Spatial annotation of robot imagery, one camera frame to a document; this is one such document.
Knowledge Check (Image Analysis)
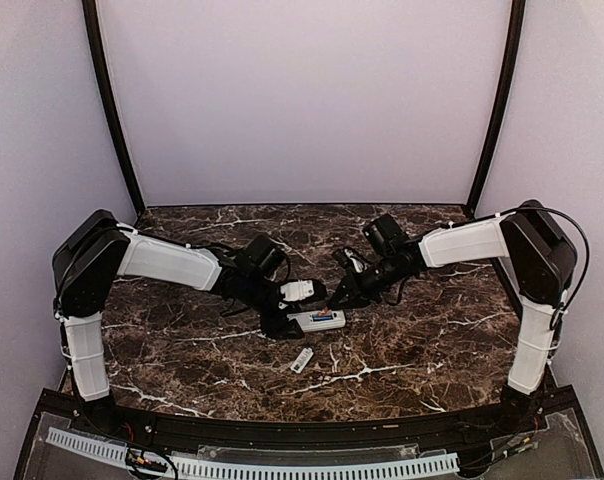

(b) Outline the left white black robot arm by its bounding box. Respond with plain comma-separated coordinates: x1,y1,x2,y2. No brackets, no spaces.
52,210,316,436

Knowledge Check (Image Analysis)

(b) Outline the white remote control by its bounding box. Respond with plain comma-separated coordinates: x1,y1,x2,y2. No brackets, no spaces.
288,310,346,333

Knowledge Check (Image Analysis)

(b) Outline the right black frame post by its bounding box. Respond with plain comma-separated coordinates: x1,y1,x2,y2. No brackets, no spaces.
465,0,526,215

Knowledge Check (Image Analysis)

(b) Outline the white battery cover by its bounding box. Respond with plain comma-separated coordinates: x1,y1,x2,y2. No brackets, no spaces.
290,347,314,374

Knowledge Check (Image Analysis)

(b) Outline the black front rail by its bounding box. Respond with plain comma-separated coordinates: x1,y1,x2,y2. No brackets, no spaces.
36,387,578,451

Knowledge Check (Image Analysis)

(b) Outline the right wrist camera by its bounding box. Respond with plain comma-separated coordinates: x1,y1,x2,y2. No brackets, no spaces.
332,247,364,273

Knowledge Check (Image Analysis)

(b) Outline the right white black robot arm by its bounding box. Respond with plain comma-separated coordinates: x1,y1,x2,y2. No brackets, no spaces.
327,200,590,395

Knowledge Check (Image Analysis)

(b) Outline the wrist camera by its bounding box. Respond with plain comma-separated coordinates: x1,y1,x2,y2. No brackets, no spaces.
332,247,364,273
280,279,327,303

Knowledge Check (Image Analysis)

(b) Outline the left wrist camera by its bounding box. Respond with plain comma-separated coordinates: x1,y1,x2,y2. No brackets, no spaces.
280,279,327,303

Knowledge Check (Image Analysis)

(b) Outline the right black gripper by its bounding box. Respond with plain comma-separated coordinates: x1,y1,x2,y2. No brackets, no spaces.
328,253,409,309

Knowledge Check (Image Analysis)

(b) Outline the white slotted cable duct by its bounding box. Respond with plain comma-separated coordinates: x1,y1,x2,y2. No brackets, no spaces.
45,427,459,480

